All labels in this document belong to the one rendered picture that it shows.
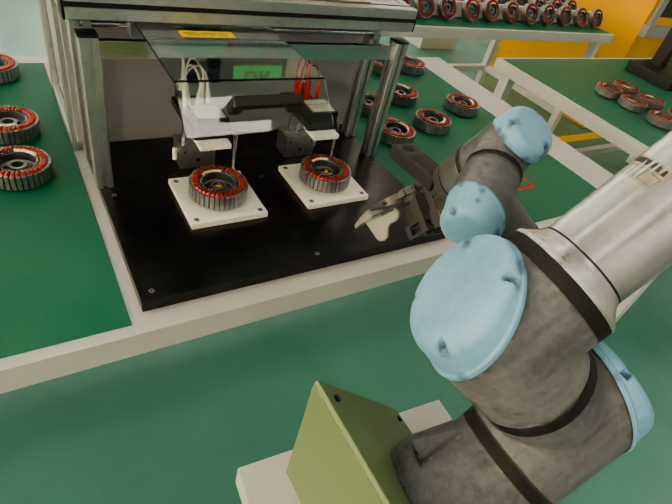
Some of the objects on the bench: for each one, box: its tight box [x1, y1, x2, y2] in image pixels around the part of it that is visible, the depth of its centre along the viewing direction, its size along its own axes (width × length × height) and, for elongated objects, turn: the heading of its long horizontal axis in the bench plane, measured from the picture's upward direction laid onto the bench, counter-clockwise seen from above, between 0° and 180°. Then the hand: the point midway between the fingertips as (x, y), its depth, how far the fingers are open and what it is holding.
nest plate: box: [168, 171, 268, 230], centre depth 97 cm, size 15×15×1 cm
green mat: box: [354, 67, 597, 223], centre depth 150 cm, size 94×61×1 cm, turn 17°
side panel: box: [38, 0, 84, 151], centre depth 102 cm, size 28×3×32 cm, turn 17°
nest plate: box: [278, 163, 369, 209], centre depth 109 cm, size 15×15×1 cm
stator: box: [188, 165, 248, 211], centre depth 95 cm, size 11×11×4 cm
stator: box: [299, 154, 352, 193], centre depth 107 cm, size 11×11×4 cm
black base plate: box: [88, 124, 446, 312], centre depth 105 cm, size 47×64×2 cm
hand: (385, 217), depth 92 cm, fingers open, 14 cm apart
